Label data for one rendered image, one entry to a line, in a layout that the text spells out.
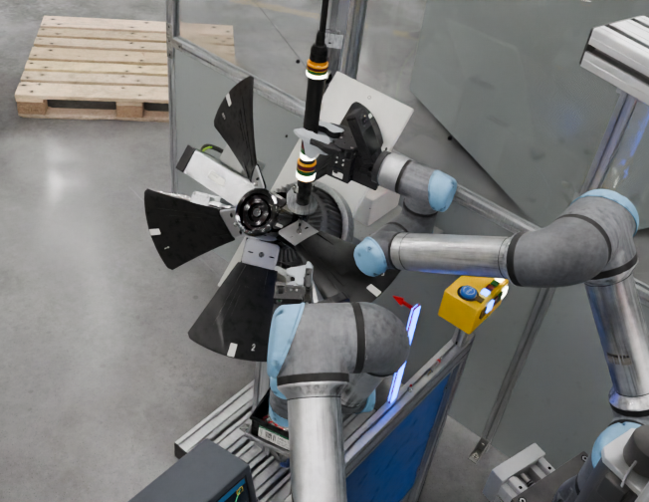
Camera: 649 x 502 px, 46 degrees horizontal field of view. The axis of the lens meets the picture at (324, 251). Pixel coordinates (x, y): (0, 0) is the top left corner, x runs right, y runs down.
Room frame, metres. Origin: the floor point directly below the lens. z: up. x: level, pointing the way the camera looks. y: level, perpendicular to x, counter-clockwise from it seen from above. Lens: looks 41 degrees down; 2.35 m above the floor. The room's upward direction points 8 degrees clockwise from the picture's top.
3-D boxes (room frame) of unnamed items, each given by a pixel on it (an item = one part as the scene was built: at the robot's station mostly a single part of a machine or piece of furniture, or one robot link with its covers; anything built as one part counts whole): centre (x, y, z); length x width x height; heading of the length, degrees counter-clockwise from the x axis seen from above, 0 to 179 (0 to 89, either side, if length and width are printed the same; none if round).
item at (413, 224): (1.28, -0.18, 1.36); 0.11 x 0.08 x 0.11; 145
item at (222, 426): (1.65, 0.06, 0.04); 0.62 x 0.45 x 0.08; 145
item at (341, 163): (1.36, -0.05, 1.45); 0.12 x 0.08 x 0.09; 65
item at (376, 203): (1.99, -0.11, 0.92); 0.17 x 0.16 x 0.11; 145
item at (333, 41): (2.03, 0.07, 1.36); 0.10 x 0.07 x 0.09; 0
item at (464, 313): (1.44, -0.40, 1.02); 0.16 x 0.10 x 0.11; 145
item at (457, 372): (1.47, -0.42, 0.39); 0.04 x 0.04 x 0.78; 55
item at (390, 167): (1.32, -0.12, 1.46); 0.08 x 0.05 x 0.08; 155
